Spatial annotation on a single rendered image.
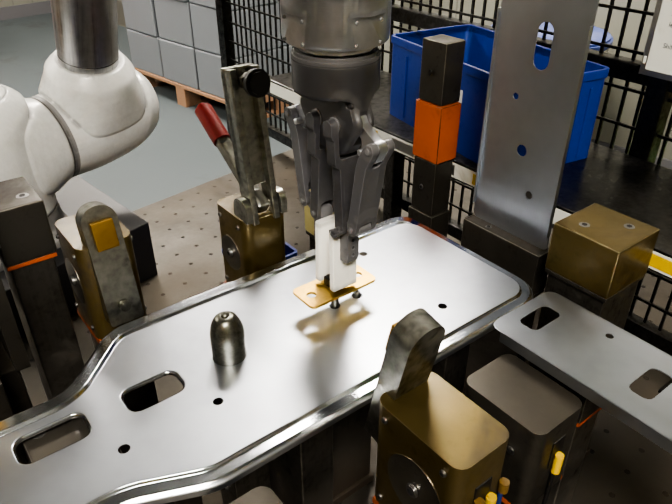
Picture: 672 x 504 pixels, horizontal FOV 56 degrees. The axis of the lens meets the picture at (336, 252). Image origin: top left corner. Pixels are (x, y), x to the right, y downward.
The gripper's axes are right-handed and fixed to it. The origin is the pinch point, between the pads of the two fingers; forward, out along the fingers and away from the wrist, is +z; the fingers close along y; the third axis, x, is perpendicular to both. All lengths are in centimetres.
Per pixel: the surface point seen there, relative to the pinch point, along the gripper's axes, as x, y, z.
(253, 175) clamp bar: -0.6, -14.3, -3.2
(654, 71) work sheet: 54, 1, -9
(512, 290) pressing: 16.7, 9.8, 6.6
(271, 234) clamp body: 0.4, -12.9, 4.2
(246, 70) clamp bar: 0.6, -16.1, -14.4
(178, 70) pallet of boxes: 136, -341, 84
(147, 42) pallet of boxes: 131, -374, 72
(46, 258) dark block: -23.0, -18.1, 0.9
